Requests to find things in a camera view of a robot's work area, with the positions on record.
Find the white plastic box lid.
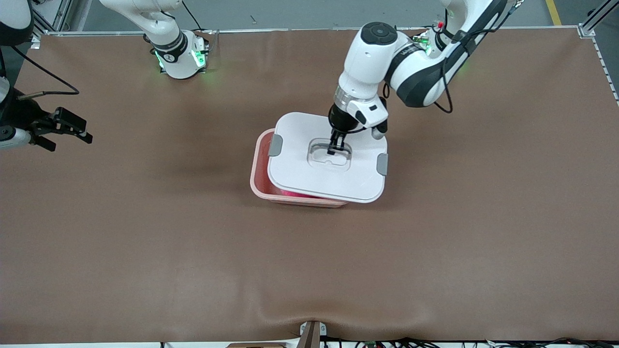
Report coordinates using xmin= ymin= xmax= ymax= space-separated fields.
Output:
xmin=267 ymin=112 xmax=389 ymax=204

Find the pink plastic box base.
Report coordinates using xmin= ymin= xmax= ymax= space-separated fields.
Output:
xmin=250 ymin=128 xmax=350 ymax=209

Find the aluminium frame profile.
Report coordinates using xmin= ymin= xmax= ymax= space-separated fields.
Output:
xmin=577 ymin=0 xmax=619 ymax=38
xmin=29 ymin=0 xmax=73 ymax=49

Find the black arm base cable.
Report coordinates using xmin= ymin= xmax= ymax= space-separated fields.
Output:
xmin=181 ymin=0 xmax=206 ymax=32

